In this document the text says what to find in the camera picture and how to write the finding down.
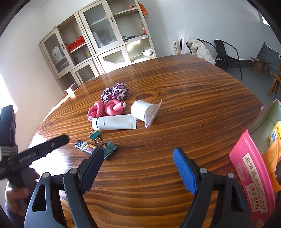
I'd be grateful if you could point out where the light orange toy cube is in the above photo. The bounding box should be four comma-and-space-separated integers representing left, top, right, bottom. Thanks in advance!
262, 139, 280, 193

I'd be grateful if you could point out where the green white medicine box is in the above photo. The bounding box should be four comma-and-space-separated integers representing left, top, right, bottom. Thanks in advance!
269, 120, 281, 145

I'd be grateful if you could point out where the pink foam twist roller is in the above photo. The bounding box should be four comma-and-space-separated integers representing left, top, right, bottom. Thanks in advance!
87, 100, 127, 122

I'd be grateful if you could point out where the white cosmetic tube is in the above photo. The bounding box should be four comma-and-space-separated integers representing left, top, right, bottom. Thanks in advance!
92, 115, 137, 130

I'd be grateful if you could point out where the person's left hand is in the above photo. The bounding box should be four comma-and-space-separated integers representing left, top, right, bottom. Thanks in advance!
4, 167, 41, 218

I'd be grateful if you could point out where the pink tin box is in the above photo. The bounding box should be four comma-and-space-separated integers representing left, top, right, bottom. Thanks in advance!
247, 100, 280, 155

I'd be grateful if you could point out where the large teal binder clip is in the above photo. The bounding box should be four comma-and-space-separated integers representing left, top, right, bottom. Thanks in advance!
95, 138, 118, 160

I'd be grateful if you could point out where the small white box on table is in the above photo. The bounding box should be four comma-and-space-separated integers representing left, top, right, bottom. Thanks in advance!
65, 83, 78, 98

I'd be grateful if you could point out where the white wrapped tissue pack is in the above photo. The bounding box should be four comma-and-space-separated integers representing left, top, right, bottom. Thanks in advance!
130, 100, 162, 128

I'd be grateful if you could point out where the leopard print pompom scrunchie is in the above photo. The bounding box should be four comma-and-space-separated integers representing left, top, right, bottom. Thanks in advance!
100, 82, 130, 103

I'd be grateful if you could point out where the long wooden bench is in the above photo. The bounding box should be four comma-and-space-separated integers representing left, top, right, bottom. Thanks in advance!
267, 73, 280, 96

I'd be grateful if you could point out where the small wooden stool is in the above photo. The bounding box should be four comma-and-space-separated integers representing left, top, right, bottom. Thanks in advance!
250, 58, 270, 78

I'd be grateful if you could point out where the black metal chair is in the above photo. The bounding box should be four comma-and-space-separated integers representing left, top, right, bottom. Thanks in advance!
214, 39, 242, 79

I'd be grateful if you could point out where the beige glass-door cabinet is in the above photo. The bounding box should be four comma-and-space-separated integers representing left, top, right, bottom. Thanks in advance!
39, 1, 156, 91

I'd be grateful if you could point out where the white puffer jacket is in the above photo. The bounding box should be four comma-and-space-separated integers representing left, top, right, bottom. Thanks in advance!
186, 38, 217, 66

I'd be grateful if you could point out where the black chair with white jacket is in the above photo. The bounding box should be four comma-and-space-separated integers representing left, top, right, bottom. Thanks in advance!
186, 38, 220, 66

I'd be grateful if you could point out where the wooden measuring stick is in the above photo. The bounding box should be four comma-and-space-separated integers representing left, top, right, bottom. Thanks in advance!
173, 40, 178, 55

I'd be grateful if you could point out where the white bowl in cabinet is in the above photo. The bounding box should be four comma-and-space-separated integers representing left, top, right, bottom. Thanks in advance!
142, 48, 153, 56

